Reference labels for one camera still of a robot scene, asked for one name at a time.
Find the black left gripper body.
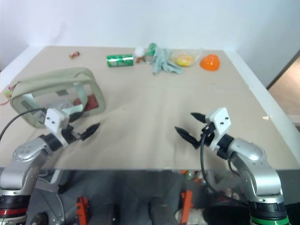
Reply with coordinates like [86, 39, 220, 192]
[61, 125, 83, 144]

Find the red cloth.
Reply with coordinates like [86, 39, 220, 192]
[73, 93, 99, 110]

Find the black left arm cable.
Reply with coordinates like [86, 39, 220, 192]
[0, 108, 47, 141]

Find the green pink zipper tassel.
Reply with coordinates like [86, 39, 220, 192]
[0, 80, 21, 106]

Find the clear green-trimmed toiletry bag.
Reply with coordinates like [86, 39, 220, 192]
[9, 67, 107, 129]

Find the orange plastic bowl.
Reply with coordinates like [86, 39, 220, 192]
[199, 53, 222, 72]

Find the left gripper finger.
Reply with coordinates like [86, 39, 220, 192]
[80, 122, 101, 142]
[68, 112, 84, 123]

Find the orange black tool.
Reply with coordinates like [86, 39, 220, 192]
[75, 195, 90, 225]
[181, 190, 194, 224]

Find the clear plastic bowl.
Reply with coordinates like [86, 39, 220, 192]
[169, 47, 203, 68]

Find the grey green cloth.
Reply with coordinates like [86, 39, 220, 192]
[152, 47, 184, 76]

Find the green soda can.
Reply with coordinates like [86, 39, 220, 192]
[106, 54, 135, 68]

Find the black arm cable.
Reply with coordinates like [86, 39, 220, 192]
[0, 108, 47, 141]
[199, 133, 249, 207]

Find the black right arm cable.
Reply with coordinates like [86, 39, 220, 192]
[199, 133, 249, 207]

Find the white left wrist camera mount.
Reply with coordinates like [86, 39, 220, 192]
[44, 108, 70, 147]

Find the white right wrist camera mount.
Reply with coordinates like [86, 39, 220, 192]
[204, 107, 233, 152]

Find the green plastic bottle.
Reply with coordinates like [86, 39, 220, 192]
[147, 42, 160, 56]

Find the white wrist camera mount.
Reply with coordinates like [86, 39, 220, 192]
[44, 108, 70, 147]
[204, 107, 233, 152]

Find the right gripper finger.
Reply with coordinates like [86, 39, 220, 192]
[190, 112, 207, 123]
[174, 126, 200, 150]

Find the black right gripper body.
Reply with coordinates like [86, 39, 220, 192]
[197, 122, 216, 146]

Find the yellow food in bowl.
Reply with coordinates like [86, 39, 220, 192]
[175, 54, 195, 67]

